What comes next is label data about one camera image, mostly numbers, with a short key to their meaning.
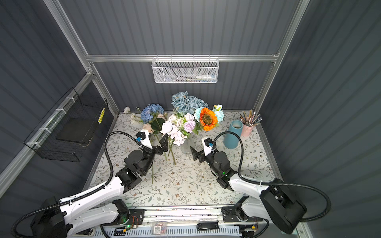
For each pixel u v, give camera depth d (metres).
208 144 0.67
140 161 0.54
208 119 0.63
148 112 1.02
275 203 0.42
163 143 0.66
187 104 0.74
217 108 0.65
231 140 0.91
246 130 0.99
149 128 1.01
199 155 0.71
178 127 0.71
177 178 0.87
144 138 0.61
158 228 0.68
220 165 0.64
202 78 0.90
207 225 0.73
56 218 0.40
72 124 0.74
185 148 0.95
